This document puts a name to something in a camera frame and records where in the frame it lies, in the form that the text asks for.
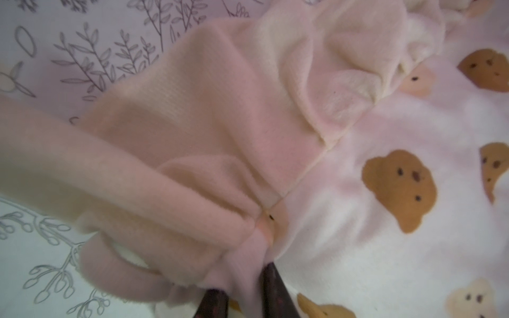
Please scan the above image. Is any floral pattern table mat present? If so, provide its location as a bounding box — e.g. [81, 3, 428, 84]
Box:
[1, 1, 269, 317]

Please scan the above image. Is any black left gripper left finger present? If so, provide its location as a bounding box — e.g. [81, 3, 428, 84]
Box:
[194, 289, 229, 318]

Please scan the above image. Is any cream bear print pillow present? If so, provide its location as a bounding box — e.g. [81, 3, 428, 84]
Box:
[1, 1, 508, 317]

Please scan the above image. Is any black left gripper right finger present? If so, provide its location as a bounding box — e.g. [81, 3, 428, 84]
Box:
[261, 262, 300, 318]

